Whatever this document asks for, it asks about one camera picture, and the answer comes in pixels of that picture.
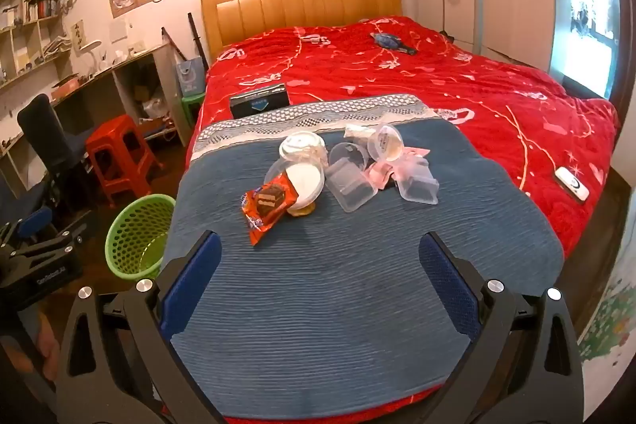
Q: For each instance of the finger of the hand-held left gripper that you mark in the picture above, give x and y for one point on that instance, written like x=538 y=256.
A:
x=69 y=236
x=36 y=221

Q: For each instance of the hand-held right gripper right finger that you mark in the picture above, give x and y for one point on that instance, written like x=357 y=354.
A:
x=449 y=285

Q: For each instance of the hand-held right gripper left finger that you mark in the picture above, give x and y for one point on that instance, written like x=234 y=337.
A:
x=191 y=285

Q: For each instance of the green perforated plastic basket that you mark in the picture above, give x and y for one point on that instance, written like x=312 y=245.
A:
x=134 y=235

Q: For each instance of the clear rectangular plastic container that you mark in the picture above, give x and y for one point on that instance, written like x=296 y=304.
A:
x=417 y=183
x=350 y=183

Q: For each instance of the orange snack wrapper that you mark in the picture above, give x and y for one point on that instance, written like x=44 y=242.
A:
x=266 y=208

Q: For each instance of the pink plastic wrapper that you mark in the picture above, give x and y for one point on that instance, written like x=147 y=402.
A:
x=380 y=173

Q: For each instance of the brown cookie piece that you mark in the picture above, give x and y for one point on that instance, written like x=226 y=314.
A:
x=302 y=210

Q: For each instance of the clear plastic cup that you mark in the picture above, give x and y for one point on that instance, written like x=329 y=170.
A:
x=307 y=183

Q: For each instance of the white round plastic lid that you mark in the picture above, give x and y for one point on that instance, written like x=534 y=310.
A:
x=301 y=146

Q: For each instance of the white wrapper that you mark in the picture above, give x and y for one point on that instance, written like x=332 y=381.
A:
x=358 y=132

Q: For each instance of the person's left hand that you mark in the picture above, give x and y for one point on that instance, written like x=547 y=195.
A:
x=47 y=337

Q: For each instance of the dark blue cushioned chair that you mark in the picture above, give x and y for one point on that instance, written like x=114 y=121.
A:
x=15 y=205

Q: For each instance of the dark covered chair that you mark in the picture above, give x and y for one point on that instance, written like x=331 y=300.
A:
x=47 y=131

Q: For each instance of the red plastic stool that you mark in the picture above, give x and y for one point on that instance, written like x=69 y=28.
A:
x=119 y=151

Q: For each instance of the blue ribbed blanket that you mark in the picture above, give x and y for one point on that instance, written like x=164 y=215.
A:
x=323 y=285

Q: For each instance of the red flat box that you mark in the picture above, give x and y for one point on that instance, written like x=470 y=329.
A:
x=65 y=87

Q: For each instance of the white plastic bag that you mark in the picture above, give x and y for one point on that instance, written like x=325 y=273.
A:
x=157 y=110

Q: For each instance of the white flat device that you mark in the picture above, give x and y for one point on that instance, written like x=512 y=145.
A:
x=571 y=184

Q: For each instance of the open cardboard box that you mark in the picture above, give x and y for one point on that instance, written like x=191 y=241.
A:
x=142 y=93

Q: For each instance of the colourful floor mat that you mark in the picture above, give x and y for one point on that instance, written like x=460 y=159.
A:
x=608 y=334

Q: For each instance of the green plastic stool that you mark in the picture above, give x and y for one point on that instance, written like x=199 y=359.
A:
x=191 y=108

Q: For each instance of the wooden desk with shelves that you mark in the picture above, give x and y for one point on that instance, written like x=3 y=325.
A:
x=124 y=66

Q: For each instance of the white desk lamp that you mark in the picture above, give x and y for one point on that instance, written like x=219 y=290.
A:
x=92 y=49

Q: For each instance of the black rectangular box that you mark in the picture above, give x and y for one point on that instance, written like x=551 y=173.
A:
x=258 y=102

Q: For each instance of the pale blue paper bag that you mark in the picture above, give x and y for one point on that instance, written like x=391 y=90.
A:
x=191 y=77

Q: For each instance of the red patterned blanket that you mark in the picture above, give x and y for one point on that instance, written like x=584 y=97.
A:
x=447 y=76

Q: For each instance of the row of books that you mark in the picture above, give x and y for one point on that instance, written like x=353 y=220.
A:
x=42 y=6

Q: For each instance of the thin dark stick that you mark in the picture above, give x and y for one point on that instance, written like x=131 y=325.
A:
x=174 y=44

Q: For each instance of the black long stick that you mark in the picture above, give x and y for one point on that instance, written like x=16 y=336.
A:
x=197 y=41

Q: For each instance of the blue plush toy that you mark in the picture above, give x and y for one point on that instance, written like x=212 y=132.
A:
x=390 y=40

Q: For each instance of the wooden bed headboard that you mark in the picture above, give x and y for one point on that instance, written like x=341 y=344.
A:
x=298 y=6

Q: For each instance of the bright window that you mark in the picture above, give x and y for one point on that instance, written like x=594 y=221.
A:
x=589 y=6

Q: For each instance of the white wall shelf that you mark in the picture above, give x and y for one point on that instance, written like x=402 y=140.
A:
x=30 y=31

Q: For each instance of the small wall picture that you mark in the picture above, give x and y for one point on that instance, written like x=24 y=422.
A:
x=78 y=35

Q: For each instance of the white wall paper sheet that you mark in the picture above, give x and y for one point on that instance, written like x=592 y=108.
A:
x=118 y=31

